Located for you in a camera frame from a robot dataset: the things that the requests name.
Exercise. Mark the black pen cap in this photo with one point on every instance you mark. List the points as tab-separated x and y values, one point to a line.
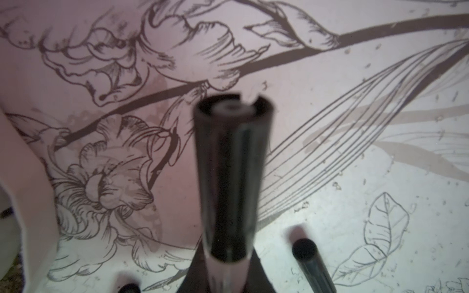
310	262
130	288
231	139

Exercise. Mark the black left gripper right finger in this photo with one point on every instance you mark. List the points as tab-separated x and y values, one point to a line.
257	280

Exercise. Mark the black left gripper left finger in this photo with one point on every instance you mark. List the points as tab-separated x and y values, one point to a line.
196	280

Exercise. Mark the white marker pen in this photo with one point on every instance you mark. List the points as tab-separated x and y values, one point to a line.
226	277

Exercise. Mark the white pot saucer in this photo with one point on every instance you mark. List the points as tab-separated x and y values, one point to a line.
24	180

